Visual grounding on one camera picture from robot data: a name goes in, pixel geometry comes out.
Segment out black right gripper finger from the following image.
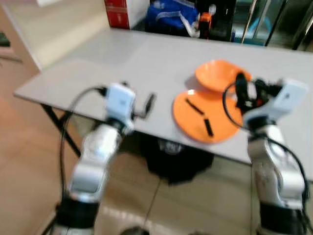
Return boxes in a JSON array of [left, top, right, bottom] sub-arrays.
[[235, 72, 247, 105]]

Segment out orange plastic bowl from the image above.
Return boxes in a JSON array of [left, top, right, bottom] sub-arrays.
[[195, 59, 253, 94]]

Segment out long black utensil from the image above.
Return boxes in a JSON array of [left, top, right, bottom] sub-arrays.
[[185, 98, 205, 117]]

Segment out orange plastic plate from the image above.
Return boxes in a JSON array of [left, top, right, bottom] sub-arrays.
[[172, 89, 244, 144]]

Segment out black bag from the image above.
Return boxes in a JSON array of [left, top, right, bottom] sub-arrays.
[[139, 131, 216, 185]]

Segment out orange and black device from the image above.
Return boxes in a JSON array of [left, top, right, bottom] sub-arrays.
[[198, 12, 212, 39]]

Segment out blue bag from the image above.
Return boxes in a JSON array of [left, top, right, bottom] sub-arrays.
[[145, 0, 200, 36]]

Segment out red cardboard box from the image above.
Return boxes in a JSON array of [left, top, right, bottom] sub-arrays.
[[104, 0, 131, 29]]

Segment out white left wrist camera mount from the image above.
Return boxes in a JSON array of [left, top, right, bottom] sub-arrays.
[[105, 83, 137, 132]]

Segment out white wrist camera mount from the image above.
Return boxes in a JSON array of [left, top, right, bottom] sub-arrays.
[[243, 79, 308, 130], [105, 83, 137, 132]]

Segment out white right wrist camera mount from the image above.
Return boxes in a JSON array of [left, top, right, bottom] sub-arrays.
[[243, 79, 308, 130]]

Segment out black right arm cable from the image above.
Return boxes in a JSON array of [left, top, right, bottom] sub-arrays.
[[222, 80, 312, 196]]

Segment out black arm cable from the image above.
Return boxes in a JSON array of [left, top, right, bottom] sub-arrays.
[[222, 80, 312, 196], [58, 86, 109, 199]]

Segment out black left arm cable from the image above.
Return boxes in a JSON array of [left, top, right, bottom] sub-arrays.
[[58, 86, 109, 199]]

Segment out black table leg frame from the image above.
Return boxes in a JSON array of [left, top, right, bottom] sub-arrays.
[[41, 104, 83, 158]]

